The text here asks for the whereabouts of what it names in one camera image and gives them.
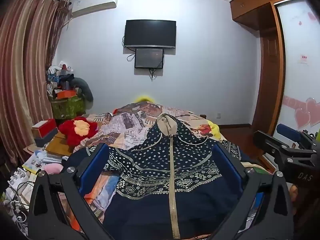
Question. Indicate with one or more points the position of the pile of household clutter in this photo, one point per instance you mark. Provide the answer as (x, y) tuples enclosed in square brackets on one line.
[(58, 76)]

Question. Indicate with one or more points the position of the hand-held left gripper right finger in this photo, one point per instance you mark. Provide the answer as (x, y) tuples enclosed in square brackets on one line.
[(228, 165)]

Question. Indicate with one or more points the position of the grey pillow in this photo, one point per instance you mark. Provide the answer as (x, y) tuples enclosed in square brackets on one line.
[(85, 87)]

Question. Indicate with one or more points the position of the dark grey box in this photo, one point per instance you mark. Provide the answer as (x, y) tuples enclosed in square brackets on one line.
[(45, 140)]

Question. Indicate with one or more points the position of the white air conditioner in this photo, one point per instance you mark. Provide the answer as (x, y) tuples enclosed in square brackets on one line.
[(92, 3)]

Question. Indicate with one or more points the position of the large black television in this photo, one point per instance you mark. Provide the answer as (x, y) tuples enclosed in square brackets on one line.
[(150, 33)]

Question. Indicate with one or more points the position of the striped pink brown curtain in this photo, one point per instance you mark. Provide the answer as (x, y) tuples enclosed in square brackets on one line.
[(25, 55)]

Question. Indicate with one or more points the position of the wooden board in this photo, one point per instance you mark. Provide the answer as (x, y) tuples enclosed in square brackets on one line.
[(58, 147)]

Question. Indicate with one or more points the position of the pink soft item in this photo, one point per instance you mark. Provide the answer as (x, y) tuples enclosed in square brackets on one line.
[(51, 168)]

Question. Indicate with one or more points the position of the brown wooden wardrobe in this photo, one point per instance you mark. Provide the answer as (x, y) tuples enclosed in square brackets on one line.
[(267, 67)]

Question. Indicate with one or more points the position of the navy patterned zip hoodie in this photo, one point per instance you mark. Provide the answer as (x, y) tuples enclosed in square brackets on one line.
[(150, 160)]

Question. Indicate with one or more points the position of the red and white box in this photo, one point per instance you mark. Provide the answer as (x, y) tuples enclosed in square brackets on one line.
[(43, 128)]

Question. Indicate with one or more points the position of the white heart-decorated sliding door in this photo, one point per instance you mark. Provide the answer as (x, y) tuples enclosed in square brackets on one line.
[(300, 85)]

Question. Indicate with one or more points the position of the small black monitor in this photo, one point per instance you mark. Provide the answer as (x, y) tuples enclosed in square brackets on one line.
[(149, 58)]

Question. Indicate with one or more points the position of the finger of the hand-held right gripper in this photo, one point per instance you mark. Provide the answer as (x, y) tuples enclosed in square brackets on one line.
[(265, 138), (290, 132)]

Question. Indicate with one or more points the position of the wooden bed post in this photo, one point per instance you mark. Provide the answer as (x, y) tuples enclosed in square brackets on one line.
[(203, 116)]

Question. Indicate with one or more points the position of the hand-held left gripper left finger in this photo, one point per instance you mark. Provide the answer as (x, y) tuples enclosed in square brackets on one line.
[(93, 165)]

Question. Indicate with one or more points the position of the printed blanket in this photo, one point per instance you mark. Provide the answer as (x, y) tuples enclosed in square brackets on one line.
[(125, 125)]

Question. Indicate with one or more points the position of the red plush toy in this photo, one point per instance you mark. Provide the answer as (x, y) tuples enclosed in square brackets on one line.
[(71, 132)]

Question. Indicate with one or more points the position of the orange box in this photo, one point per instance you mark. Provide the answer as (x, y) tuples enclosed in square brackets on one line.
[(66, 94)]

